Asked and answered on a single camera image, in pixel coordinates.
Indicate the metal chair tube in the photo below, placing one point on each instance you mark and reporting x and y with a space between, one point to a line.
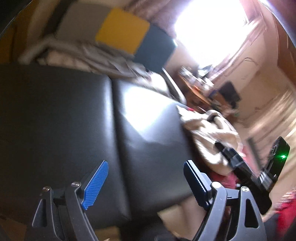
172 84

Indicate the black leather bench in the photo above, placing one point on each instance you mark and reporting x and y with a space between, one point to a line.
57 127

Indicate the colour-block padded backrest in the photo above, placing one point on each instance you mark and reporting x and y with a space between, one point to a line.
122 30

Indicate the patterned curtain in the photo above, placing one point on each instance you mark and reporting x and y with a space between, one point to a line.
157 14

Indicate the grey coat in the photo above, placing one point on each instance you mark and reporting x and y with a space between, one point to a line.
87 55

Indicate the wooden table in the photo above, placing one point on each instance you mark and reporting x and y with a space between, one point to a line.
196 91

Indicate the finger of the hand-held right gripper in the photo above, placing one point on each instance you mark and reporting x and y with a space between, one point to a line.
229 156

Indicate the bright window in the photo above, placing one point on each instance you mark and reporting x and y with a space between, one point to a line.
208 30

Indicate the beige garment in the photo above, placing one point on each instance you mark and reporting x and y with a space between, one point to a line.
203 129

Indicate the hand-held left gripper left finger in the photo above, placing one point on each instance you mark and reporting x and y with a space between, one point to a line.
96 185

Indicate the brown curtain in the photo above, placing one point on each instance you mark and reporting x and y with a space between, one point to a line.
245 46

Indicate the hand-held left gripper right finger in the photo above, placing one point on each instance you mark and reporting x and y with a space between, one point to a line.
196 183

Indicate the cluster of small table items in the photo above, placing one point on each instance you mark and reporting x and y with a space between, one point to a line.
192 76

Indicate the dark square object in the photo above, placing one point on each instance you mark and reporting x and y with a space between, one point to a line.
229 92

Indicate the red white knit item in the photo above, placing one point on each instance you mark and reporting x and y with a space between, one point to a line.
192 110

